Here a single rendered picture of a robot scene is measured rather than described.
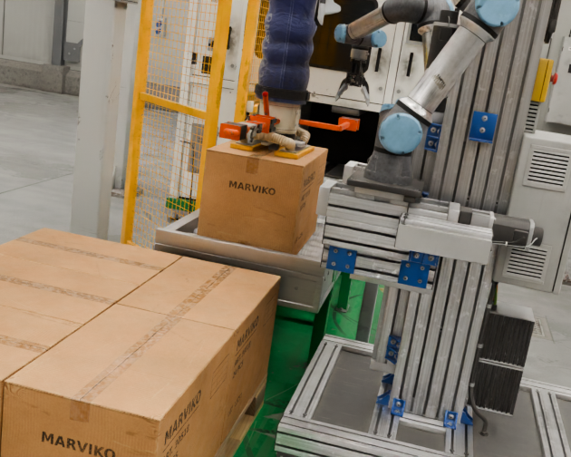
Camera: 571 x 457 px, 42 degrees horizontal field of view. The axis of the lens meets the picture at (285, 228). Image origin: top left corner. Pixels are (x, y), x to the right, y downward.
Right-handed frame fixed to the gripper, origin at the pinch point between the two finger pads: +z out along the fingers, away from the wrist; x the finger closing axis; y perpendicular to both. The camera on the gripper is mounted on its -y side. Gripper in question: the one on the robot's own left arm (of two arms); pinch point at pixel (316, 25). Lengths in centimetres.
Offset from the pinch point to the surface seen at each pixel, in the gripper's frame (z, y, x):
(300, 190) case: 61, 8, 69
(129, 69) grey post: 45, -112, 385
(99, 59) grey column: 27, -91, 160
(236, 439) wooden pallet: 144, -5, 22
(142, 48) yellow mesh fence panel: 21, -78, 210
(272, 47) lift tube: 9, -9, 94
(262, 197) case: 66, -6, 73
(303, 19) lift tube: -4, 1, 93
